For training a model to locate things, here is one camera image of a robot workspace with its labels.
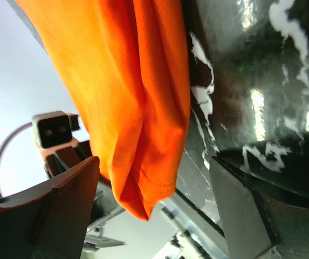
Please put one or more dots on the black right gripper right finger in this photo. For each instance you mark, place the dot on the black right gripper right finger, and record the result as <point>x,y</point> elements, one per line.
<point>259,220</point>

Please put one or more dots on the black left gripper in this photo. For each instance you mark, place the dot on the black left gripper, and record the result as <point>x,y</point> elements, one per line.
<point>64,158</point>

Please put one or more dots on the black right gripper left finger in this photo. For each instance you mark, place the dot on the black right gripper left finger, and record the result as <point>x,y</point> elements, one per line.
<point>49,220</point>

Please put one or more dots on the orange t shirt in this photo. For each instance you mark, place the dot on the orange t shirt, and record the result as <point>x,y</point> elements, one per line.
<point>125,66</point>

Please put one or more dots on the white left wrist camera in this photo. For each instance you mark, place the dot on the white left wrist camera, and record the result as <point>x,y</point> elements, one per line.
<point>53,131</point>

